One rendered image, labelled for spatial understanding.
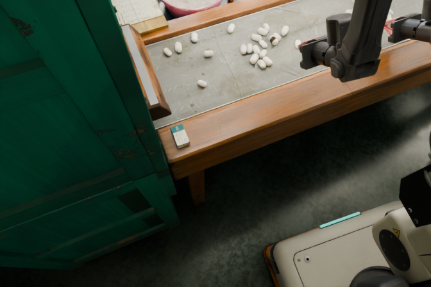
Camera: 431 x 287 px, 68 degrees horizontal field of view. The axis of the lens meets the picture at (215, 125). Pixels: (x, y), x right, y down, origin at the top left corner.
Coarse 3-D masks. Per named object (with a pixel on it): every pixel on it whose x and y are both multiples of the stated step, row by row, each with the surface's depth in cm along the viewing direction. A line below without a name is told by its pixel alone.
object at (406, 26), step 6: (408, 18) 96; (414, 18) 97; (420, 18) 97; (396, 24) 96; (402, 24) 96; (408, 24) 94; (414, 24) 92; (396, 30) 96; (402, 30) 96; (408, 30) 94; (414, 30) 93; (396, 36) 97; (402, 36) 97; (408, 36) 95; (414, 36) 94; (396, 42) 98
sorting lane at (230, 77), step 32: (320, 0) 116; (416, 0) 117; (192, 32) 108; (224, 32) 109; (256, 32) 109; (288, 32) 109; (320, 32) 110; (384, 32) 110; (160, 64) 102; (192, 64) 103; (224, 64) 103; (256, 64) 103; (288, 64) 104; (192, 96) 98; (224, 96) 98
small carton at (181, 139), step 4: (180, 124) 88; (172, 128) 88; (176, 128) 88; (180, 128) 88; (172, 132) 87; (176, 132) 87; (180, 132) 87; (184, 132) 87; (176, 136) 87; (180, 136) 87; (184, 136) 87; (176, 140) 86; (180, 140) 86; (184, 140) 86; (188, 140) 86; (176, 144) 86; (180, 144) 86; (184, 144) 86; (188, 144) 88
